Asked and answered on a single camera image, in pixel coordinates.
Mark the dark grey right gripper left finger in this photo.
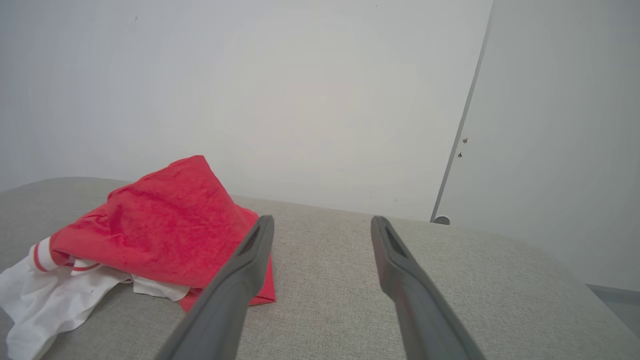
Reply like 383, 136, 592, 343
155, 215, 275, 360

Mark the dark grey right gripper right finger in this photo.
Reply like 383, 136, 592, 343
370, 215, 487, 360

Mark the red and white basketball jersey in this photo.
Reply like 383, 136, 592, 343
0, 155, 277, 360

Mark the white door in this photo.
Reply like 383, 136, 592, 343
430, 0, 640, 292

